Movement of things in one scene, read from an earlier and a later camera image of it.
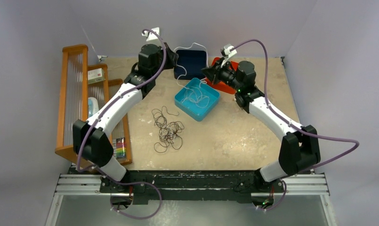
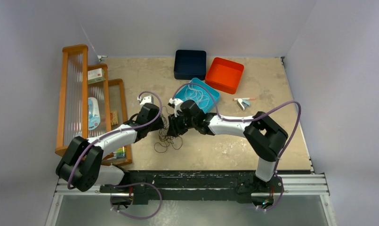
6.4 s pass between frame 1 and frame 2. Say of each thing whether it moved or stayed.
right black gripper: moved
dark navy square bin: stayed
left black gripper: moved
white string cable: moved
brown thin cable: stayed
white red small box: stayed
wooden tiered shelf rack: stayed
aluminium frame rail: stayed
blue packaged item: stayed
